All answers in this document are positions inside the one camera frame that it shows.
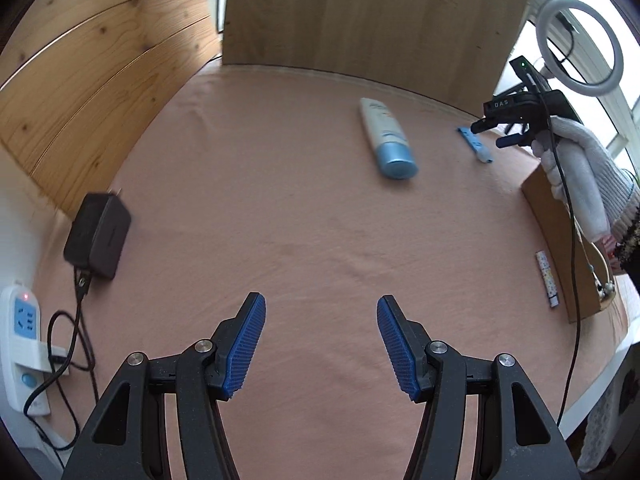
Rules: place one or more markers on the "large laminate wood board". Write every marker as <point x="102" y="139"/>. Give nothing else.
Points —
<point x="375" y="20"/>

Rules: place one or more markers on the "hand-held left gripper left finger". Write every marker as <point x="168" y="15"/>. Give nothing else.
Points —
<point x="245" y="345"/>

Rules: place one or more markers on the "patterned lighter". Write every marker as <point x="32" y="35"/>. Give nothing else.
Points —
<point x="546" y="277"/>

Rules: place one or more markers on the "cardboard box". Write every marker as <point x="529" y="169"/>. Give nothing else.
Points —
<point x="550" y="220"/>

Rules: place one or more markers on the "pine plank panel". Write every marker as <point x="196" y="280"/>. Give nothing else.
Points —
<point x="100" y="60"/>

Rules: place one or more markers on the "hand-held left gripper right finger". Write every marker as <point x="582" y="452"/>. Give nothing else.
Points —
<point x="397" y="345"/>

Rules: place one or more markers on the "blue plastic piece clear cap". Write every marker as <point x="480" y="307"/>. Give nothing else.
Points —
<point x="472" y="142"/>

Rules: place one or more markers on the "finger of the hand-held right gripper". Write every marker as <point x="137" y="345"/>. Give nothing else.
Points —
<point x="515" y="139"/>
<point x="487" y="124"/>

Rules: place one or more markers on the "white power strip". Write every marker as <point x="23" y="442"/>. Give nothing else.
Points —
<point x="22" y="335"/>

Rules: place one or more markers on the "white lotion tube blue cap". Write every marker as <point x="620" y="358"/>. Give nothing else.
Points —
<point x="387" y="140"/>

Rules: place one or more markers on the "person's right hand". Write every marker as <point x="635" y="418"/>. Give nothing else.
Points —
<point x="575" y="170"/>

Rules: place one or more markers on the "black power adapter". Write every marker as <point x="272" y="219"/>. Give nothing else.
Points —
<point x="97" y="235"/>

